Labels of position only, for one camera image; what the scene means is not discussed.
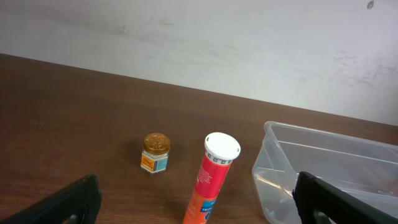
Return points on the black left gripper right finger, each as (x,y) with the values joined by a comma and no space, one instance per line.
(319,202)

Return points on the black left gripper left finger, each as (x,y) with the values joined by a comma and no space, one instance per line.
(78,202)

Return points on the clear plastic container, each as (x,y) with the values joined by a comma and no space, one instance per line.
(362,168)

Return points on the small gold-lid balm jar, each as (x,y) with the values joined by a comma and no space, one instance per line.
(155,153)

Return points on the orange tablet tube white cap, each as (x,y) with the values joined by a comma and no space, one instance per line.
(220,151)

